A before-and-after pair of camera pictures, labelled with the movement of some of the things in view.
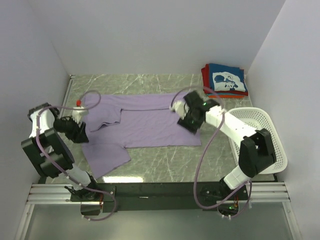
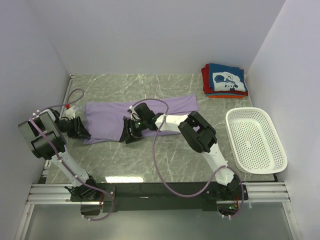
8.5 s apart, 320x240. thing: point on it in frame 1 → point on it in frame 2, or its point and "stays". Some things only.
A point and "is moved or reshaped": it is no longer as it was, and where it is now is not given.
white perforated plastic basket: (258, 119) stays
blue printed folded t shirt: (223, 77) stays
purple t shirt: (113, 122) is moved or reshaped
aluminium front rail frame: (269, 192) stays
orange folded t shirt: (226, 96) stays
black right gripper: (185, 123) → (126, 135)
